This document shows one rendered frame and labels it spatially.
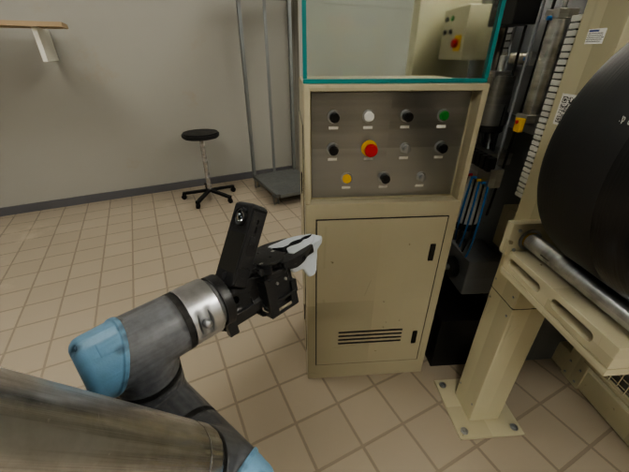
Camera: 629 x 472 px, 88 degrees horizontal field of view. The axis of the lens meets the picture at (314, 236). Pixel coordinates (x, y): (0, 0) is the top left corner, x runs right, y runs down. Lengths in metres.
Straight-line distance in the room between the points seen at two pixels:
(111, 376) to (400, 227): 1.00
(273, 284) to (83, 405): 0.27
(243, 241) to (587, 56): 0.91
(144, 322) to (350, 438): 1.24
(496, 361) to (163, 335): 1.22
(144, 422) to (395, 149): 1.02
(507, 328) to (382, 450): 0.67
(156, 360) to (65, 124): 3.60
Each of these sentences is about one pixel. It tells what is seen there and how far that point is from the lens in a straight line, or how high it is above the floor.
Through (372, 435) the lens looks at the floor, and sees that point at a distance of 1.56.
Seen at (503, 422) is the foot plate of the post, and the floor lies 0.01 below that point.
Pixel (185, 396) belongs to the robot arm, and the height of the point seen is 0.99.
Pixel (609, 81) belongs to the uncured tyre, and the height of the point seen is 1.31.
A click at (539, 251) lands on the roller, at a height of 0.91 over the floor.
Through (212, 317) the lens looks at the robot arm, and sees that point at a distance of 0.42.
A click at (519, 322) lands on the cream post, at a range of 1.32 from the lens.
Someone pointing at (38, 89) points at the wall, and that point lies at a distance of 3.91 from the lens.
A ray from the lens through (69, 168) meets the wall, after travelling 4.02.
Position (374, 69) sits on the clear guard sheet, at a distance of 1.06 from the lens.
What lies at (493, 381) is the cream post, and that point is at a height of 0.26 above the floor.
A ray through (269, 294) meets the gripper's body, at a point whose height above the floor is 1.05.
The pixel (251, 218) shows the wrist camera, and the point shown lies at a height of 1.16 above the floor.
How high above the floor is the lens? 1.35
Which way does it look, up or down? 29 degrees down
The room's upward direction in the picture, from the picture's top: straight up
